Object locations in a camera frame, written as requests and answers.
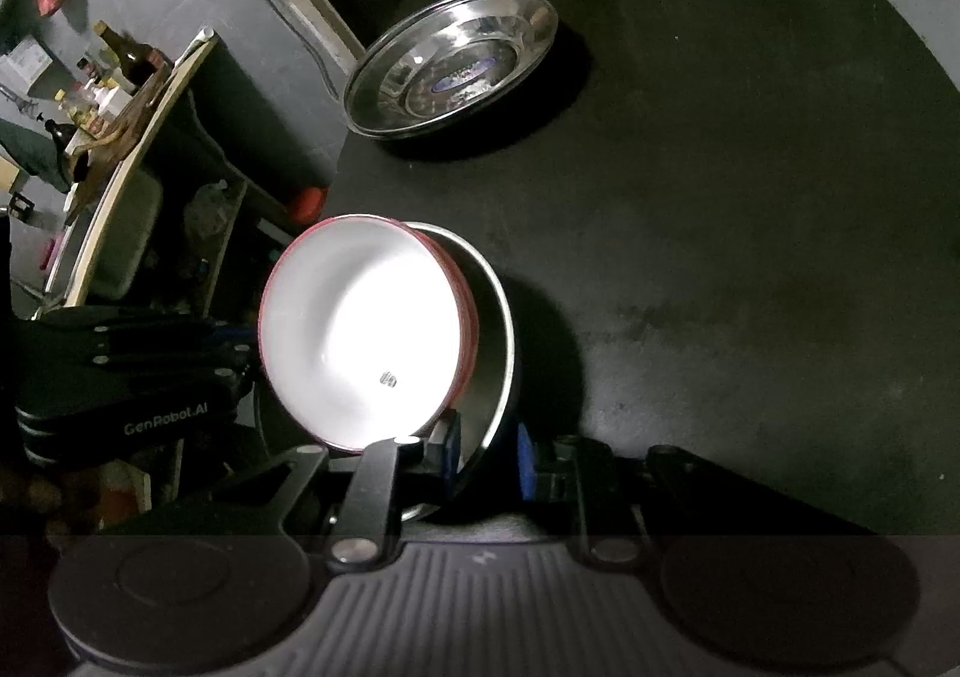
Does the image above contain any deep steel bowl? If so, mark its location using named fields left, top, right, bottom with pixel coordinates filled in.
left=402, top=222, right=517, bottom=523

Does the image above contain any white ceramic bowl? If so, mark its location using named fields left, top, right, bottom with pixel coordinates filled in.
left=257, top=214, right=478, bottom=453

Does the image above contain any steel plate with blue label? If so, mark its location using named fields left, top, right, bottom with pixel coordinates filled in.
left=342, top=0, right=560, bottom=140

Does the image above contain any red capped jar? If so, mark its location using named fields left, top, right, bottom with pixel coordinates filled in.
left=288, top=186, right=327, bottom=227

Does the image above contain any dark glass bottle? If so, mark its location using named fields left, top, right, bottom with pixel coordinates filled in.
left=93, top=20, right=169, bottom=89

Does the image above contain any wooden side shelf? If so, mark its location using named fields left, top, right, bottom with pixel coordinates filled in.
left=39, top=27, right=220, bottom=313

